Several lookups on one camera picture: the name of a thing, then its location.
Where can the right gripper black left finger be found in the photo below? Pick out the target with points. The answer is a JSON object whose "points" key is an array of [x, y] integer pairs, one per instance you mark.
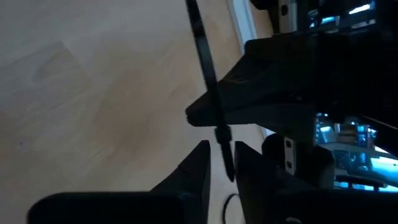
{"points": [[140, 208]]}

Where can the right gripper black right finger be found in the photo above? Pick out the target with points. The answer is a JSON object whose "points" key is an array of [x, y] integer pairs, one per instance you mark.
{"points": [[311, 208]]}

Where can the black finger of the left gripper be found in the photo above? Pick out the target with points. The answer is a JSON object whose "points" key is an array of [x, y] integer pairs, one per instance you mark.
{"points": [[273, 74], [273, 118]]}

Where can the white raceway cover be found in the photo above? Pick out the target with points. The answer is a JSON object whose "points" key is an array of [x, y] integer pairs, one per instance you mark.
{"points": [[244, 25]]}

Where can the black zip tie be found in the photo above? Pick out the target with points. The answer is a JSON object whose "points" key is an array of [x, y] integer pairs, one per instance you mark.
{"points": [[205, 56]]}

